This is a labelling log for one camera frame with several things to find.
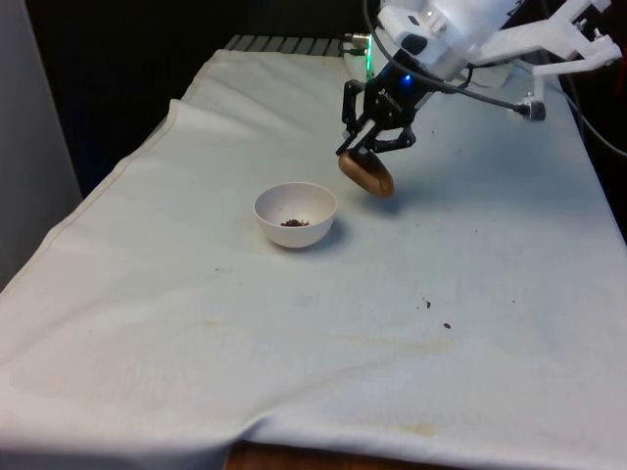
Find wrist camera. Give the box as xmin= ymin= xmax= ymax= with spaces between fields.
xmin=375 ymin=2 xmax=447 ymax=59

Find white bowl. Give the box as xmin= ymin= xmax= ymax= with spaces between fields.
xmin=253 ymin=181 xmax=339 ymax=251

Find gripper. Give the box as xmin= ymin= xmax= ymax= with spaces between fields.
xmin=335 ymin=47 xmax=436 ymax=163

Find white printed bracket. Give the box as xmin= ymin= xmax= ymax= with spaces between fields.
xmin=464 ymin=0 xmax=622 ymax=78

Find grey panel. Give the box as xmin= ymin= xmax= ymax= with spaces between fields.
xmin=0 ymin=0 xmax=83 ymax=293

